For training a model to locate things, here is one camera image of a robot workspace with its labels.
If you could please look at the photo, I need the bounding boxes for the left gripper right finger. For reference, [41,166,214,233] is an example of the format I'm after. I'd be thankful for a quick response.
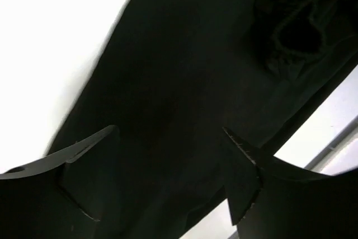
[222,129,357,238]

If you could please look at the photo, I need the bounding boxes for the black trousers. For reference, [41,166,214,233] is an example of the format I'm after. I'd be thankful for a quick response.
[50,0,357,238]

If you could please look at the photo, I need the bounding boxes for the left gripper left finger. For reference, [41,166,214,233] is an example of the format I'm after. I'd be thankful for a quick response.
[1,125,119,238]

